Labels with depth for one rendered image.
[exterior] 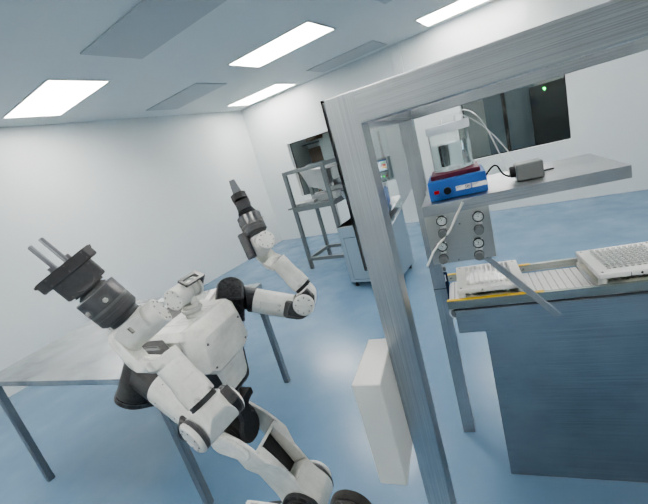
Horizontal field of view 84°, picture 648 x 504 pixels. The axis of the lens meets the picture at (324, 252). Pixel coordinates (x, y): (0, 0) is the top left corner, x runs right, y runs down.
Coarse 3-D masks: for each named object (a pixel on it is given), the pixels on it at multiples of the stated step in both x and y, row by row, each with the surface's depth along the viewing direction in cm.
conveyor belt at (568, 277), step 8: (536, 272) 155; (544, 272) 153; (552, 272) 151; (560, 272) 149; (568, 272) 147; (576, 272) 146; (528, 280) 150; (536, 280) 148; (544, 280) 147; (552, 280) 145; (560, 280) 143; (568, 280) 142; (576, 280) 140; (584, 280) 138; (456, 288) 161; (536, 288) 142; (544, 288) 141; (552, 288) 139; (560, 288) 138; (456, 296) 154; (584, 296) 129; (504, 304) 139
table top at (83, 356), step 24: (72, 336) 270; (96, 336) 254; (24, 360) 247; (48, 360) 234; (72, 360) 222; (96, 360) 211; (120, 360) 201; (0, 384) 222; (24, 384) 212; (48, 384) 203; (72, 384) 195; (96, 384) 187
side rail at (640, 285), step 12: (564, 288) 130; (576, 288) 128; (588, 288) 126; (600, 288) 125; (612, 288) 124; (624, 288) 123; (636, 288) 122; (468, 300) 141; (480, 300) 140; (492, 300) 138; (504, 300) 137; (516, 300) 135; (528, 300) 134
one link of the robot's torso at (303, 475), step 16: (272, 416) 128; (224, 432) 117; (272, 432) 127; (288, 432) 127; (224, 448) 117; (240, 448) 115; (272, 448) 124; (288, 448) 127; (256, 464) 116; (272, 464) 116; (288, 464) 126; (304, 464) 124; (272, 480) 121; (288, 480) 118; (304, 480) 120; (320, 480) 123; (288, 496) 119; (304, 496) 117; (320, 496) 119
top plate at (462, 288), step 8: (480, 264) 161; (512, 264) 152; (456, 272) 160; (464, 272) 158; (496, 272) 149; (512, 272) 145; (520, 272) 143; (464, 280) 150; (504, 280) 140; (464, 288) 143; (472, 288) 142; (480, 288) 140; (488, 288) 139; (496, 288) 138; (504, 288) 138; (512, 288) 137
